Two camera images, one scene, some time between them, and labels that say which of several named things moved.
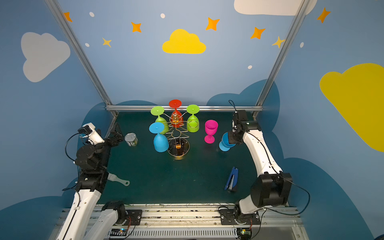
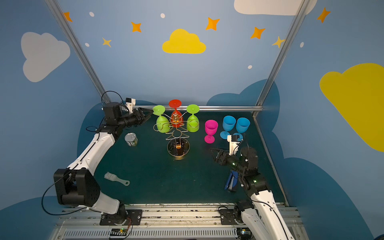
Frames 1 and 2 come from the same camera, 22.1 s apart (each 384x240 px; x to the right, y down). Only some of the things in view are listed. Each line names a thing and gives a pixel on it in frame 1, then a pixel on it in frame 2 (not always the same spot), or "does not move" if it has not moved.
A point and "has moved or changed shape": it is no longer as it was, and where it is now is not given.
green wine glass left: x=159 y=110 does not move
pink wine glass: x=211 y=128 does not move
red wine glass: x=177 y=120 does not move
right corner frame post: x=301 y=10 does not move
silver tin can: x=131 y=139 does not move
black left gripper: x=112 y=140 -> x=139 y=115
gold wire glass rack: x=178 y=146 does not move
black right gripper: x=234 y=135 -> x=224 y=157
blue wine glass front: x=224 y=145 has moved or changed shape
